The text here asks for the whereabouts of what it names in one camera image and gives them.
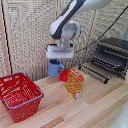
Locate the beige wicker folding screen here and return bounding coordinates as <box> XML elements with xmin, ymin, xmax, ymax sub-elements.
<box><xmin>0</xmin><ymin>0</ymin><xmax>128</xmax><ymax>82</ymax></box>

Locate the yellow red cardboard box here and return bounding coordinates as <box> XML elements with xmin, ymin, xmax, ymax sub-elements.
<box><xmin>65</xmin><ymin>67</ymin><xmax>85</xmax><ymax>101</ymax></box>

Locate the red plastic shopping basket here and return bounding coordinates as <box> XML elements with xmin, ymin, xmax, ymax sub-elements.
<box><xmin>0</xmin><ymin>71</ymin><xmax>45</xmax><ymax>124</ymax></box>

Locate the metal oven rack tray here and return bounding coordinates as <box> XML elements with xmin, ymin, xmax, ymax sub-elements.
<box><xmin>92</xmin><ymin>52</ymin><xmax>128</xmax><ymax>75</ymax></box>

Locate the black toaster oven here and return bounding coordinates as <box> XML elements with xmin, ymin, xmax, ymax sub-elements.
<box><xmin>90</xmin><ymin>37</ymin><xmax>128</xmax><ymax>80</ymax></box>

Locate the red bowl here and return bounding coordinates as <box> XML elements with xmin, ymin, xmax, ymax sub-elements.
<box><xmin>59</xmin><ymin>69</ymin><xmax>70</xmax><ymax>83</ymax></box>

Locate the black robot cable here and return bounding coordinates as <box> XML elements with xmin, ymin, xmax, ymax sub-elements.
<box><xmin>73</xmin><ymin>13</ymin><xmax>128</xmax><ymax>54</ymax></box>

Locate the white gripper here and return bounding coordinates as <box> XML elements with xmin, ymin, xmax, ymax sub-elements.
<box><xmin>45</xmin><ymin>42</ymin><xmax>75</xmax><ymax>61</ymax></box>

